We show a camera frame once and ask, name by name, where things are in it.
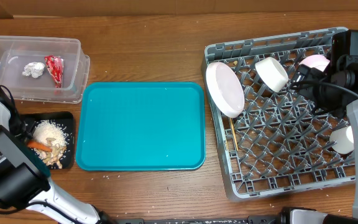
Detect orange carrot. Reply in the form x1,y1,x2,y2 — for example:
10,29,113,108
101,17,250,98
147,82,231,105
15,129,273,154
27,141,52,152

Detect white bowl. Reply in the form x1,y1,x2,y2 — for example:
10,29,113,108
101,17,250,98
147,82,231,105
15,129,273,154
255,57,289,92
300,55,330,72

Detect rice and peanut scraps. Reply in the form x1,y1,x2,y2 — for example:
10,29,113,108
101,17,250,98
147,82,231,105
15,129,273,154
31,120,68,169

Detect small white cup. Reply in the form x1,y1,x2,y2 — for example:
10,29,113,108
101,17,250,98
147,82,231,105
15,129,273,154
329,126,354,154

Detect white tissue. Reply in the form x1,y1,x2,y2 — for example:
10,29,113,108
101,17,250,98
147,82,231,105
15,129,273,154
22,62,45,78

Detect red snack wrapper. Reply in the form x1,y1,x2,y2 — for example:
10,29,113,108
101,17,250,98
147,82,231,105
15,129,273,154
44,55,64,88

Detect pink plate with food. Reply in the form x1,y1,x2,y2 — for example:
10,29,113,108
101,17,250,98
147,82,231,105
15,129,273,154
206,62,245,118

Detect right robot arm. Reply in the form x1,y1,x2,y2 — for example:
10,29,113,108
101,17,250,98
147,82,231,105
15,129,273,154
289,30,358,223

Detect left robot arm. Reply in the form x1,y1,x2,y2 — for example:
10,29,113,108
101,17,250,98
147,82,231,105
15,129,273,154
0,85,113,223

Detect grey dishwasher rack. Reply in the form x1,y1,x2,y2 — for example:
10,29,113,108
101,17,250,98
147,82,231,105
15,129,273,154
202,27,356,201

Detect black tray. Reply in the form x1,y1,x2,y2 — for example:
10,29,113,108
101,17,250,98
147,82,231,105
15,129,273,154
24,111,75,169

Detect clear plastic bin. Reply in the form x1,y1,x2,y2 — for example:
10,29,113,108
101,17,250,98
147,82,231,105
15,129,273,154
0,35,90,104

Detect teal serving tray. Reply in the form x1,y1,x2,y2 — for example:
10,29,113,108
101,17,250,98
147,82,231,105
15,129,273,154
76,82,206,171

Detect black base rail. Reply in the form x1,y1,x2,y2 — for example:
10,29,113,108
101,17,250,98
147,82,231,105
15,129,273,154
110,207,335,224

